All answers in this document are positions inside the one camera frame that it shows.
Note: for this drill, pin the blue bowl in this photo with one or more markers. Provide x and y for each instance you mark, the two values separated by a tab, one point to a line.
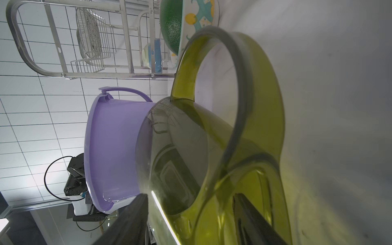
157	56

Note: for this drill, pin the green patterned bowl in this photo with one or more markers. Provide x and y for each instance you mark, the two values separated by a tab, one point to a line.
180	20

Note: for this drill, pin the light green bowl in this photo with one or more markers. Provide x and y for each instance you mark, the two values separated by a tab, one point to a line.
146	56

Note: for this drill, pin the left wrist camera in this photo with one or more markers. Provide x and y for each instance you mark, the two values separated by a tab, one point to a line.
83	206

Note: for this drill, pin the metal dish rack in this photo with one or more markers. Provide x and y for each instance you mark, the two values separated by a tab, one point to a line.
87	39

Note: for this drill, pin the purple plastic bucket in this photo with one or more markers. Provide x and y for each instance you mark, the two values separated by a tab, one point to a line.
113	125

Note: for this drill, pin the green transparent watering can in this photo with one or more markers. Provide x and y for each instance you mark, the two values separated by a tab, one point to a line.
191	163

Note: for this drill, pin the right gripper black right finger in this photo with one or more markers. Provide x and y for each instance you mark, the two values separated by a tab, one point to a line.
251	226

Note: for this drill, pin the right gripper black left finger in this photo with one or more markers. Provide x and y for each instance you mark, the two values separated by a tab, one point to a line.
131	226

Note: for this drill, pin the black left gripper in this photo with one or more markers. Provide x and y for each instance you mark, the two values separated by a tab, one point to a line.
76	185

